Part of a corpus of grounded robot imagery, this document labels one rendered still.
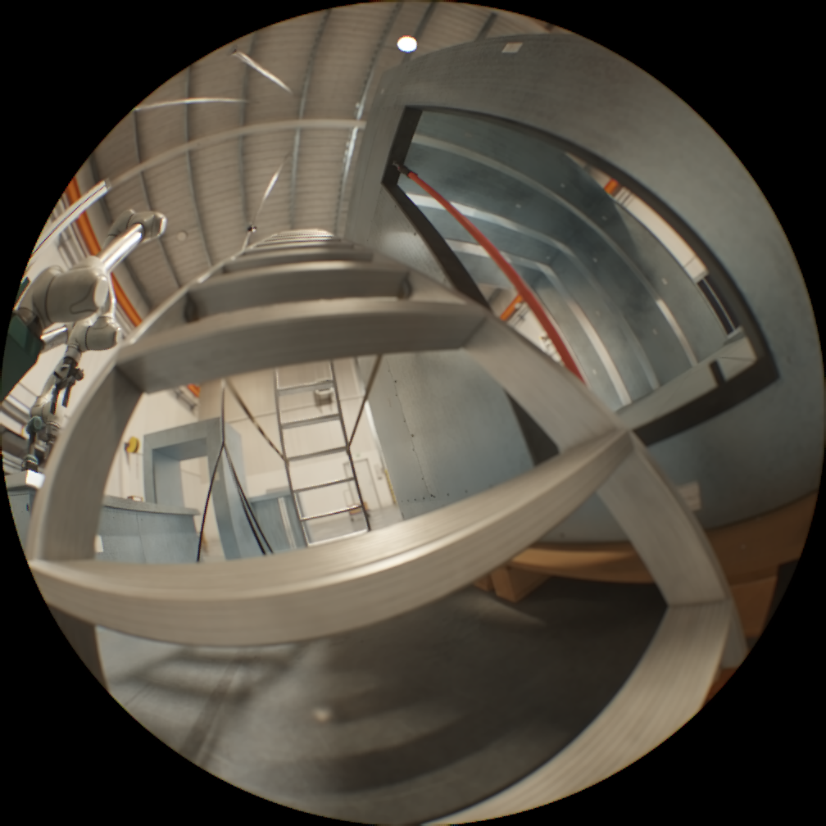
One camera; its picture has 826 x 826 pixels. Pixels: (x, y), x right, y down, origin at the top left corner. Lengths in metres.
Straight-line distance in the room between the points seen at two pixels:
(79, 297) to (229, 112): 7.22
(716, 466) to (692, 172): 0.46
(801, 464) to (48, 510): 0.77
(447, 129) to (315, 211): 6.12
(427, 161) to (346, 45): 5.75
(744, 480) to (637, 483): 0.29
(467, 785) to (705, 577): 0.38
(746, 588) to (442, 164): 3.16
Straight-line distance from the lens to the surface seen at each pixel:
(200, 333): 0.26
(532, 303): 0.67
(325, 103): 7.78
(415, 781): 0.49
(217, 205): 8.33
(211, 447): 2.76
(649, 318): 4.04
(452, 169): 3.04
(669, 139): 0.59
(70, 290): 0.96
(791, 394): 0.50
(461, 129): 2.98
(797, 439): 0.51
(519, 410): 0.65
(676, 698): 0.26
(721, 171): 0.56
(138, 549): 1.85
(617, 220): 4.52
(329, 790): 0.53
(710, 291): 5.05
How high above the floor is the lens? 0.44
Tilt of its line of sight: 17 degrees up
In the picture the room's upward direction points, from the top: 18 degrees counter-clockwise
